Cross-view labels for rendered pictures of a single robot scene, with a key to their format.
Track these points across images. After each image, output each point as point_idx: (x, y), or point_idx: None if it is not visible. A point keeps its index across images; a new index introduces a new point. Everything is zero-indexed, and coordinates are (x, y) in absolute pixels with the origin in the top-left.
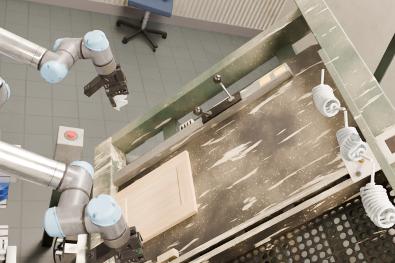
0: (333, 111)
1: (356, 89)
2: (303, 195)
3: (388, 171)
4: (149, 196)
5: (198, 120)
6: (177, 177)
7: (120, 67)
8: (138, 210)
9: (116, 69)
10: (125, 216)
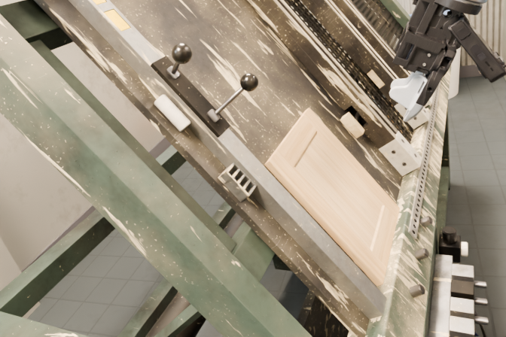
0: None
1: None
2: None
3: None
4: (342, 198)
5: (226, 142)
6: (301, 155)
7: None
8: (361, 208)
9: None
10: (379, 227)
